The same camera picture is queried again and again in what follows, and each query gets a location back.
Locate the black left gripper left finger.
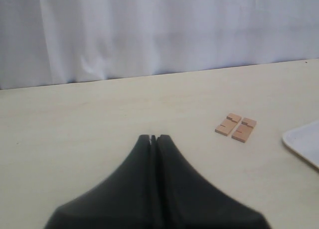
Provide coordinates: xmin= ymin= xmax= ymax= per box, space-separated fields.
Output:
xmin=45 ymin=135 xmax=155 ymax=229

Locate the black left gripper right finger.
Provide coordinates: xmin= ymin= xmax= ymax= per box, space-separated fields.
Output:
xmin=153 ymin=135 xmax=271 ymax=229

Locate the white backdrop curtain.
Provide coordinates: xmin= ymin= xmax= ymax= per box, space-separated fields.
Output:
xmin=0 ymin=0 xmax=319 ymax=89

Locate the notched wooden piece four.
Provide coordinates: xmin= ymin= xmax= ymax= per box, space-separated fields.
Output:
xmin=215 ymin=113 xmax=242 ymax=136
xmin=231 ymin=117 xmax=257 ymax=143

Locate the white plastic tray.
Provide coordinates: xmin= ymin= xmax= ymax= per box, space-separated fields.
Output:
xmin=282 ymin=120 xmax=319 ymax=169

